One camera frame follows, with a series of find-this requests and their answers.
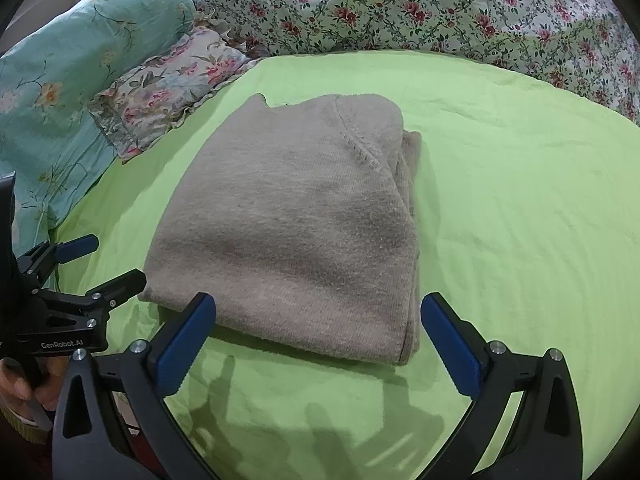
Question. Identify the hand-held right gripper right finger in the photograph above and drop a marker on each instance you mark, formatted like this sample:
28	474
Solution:
452	342

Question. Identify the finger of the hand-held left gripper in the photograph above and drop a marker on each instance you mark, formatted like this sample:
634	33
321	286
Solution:
120	284
80	247

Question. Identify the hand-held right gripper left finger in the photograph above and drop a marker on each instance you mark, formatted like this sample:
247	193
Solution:
185	340

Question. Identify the beige knit sweater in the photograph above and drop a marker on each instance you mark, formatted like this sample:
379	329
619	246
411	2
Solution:
290	225

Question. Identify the person's left hand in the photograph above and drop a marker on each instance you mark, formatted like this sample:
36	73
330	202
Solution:
15	385

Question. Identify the teal floral pillow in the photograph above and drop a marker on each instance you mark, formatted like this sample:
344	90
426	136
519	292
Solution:
55	90

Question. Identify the green bed sheet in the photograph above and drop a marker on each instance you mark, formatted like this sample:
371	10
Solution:
500	185

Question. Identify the ruffled floral pillow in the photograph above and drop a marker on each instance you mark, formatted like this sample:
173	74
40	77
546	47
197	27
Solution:
165	90

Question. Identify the red flower print quilt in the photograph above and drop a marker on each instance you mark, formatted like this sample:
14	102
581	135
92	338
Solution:
425	5

